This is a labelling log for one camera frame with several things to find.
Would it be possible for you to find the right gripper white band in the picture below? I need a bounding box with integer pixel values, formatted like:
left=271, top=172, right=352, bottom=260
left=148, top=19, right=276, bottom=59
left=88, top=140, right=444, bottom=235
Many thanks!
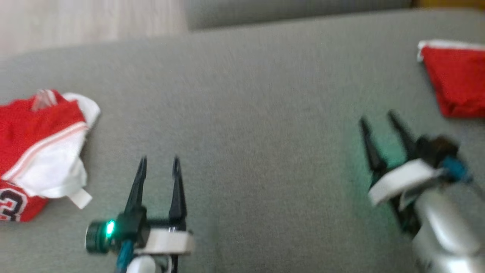
left=359, top=111, right=443, bottom=235

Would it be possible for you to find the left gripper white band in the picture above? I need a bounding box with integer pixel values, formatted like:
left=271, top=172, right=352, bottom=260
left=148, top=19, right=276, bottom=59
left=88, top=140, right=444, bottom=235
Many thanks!
left=114, top=156, right=196, bottom=254

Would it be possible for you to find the red and white jersey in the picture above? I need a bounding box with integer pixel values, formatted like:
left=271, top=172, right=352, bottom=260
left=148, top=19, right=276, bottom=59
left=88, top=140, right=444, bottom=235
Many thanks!
left=0, top=89, right=101, bottom=222

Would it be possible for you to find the red garment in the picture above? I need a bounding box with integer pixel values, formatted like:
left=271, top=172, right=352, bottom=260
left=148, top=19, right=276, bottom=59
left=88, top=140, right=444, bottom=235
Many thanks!
left=417, top=40, right=485, bottom=118

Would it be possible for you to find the grey fabric sofa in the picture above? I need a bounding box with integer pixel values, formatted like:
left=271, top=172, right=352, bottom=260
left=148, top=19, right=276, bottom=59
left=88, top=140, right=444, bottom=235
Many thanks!
left=0, top=8, right=485, bottom=273

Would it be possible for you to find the yellow cushion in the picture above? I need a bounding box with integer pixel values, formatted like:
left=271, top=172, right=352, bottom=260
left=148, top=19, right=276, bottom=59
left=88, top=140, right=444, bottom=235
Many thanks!
left=413, top=0, right=485, bottom=10

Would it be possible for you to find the grey sofa back cushion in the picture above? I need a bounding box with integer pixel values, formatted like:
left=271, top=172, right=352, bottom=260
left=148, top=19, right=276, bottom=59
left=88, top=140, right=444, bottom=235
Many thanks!
left=184, top=0, right=413, bottom=31

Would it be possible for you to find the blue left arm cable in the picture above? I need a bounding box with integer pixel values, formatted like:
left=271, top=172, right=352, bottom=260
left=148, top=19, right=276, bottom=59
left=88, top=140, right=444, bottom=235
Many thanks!
left=116, top=240, right=135, bottom=273

